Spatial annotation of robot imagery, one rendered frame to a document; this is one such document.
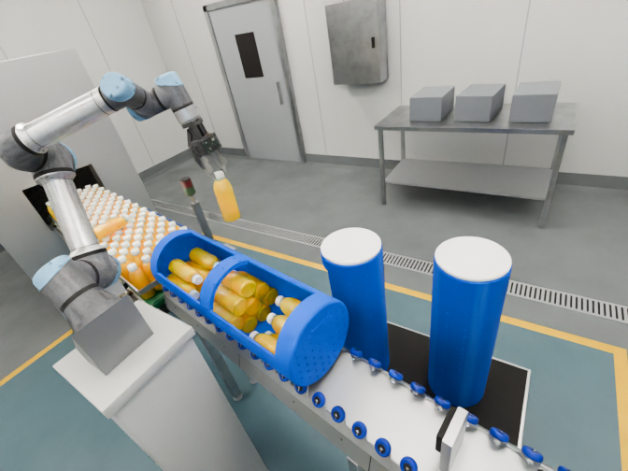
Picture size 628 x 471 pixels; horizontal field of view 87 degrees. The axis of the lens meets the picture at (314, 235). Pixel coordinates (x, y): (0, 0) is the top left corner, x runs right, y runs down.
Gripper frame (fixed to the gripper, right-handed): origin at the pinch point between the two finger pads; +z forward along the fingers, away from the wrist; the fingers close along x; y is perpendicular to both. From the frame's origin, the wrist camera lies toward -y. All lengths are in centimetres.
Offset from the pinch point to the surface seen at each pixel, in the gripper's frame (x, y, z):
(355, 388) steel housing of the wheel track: -17, 54, 69
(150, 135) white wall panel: 129, -513, -4
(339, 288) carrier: 17, 16, 69
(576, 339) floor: 120, 78, 183
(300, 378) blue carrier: -28, 49, 53
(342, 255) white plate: 24, 19, 54
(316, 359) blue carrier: -21, 48, 53
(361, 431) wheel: -27, 66, 65
